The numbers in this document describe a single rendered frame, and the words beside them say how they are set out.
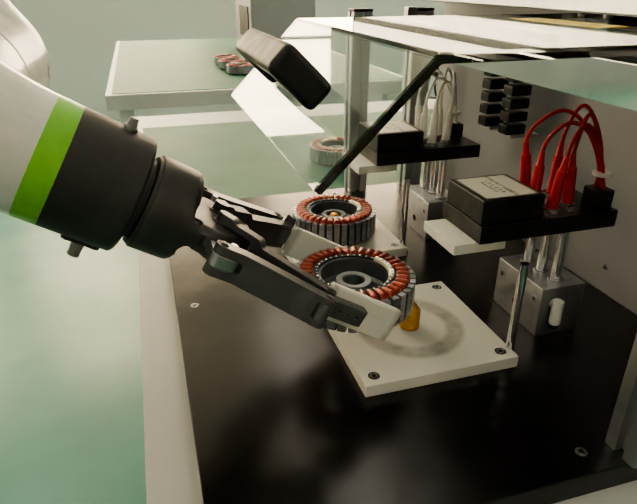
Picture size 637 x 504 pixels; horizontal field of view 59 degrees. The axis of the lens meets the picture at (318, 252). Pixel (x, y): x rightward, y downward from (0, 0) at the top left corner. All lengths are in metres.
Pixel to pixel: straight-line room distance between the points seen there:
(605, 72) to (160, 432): 0.45
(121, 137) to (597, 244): 0.53
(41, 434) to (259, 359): 1.25
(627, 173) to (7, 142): 0.57
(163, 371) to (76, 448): 1.10
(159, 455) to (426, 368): 0.24
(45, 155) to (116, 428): 1.33
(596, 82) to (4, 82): 0.40
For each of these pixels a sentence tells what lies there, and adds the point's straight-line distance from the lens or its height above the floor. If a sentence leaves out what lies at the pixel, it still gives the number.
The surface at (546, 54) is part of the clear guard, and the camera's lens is 0.29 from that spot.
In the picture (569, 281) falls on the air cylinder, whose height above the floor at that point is 0.82.
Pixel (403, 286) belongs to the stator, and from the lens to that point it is 0.50.
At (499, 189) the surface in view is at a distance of 0.54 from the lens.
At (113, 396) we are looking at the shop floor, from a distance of 1.79.
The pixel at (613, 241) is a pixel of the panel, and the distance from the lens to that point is 0.70.
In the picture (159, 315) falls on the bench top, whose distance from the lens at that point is 0.67.
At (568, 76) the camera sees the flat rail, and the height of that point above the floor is 1.02.
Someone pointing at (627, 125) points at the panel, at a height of 0.96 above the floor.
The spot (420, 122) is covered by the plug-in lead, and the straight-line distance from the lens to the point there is 0.77.
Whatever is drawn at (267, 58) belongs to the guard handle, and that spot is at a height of 1.06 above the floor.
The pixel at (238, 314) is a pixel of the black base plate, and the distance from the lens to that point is 0.61.
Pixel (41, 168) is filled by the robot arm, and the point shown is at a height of 0.98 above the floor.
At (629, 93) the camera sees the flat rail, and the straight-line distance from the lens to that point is 0.45.
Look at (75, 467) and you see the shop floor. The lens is 1.62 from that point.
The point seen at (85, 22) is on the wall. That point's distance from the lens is 5.17.
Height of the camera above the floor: 1.09
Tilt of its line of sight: 26 degrees down
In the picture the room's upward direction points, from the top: straight up
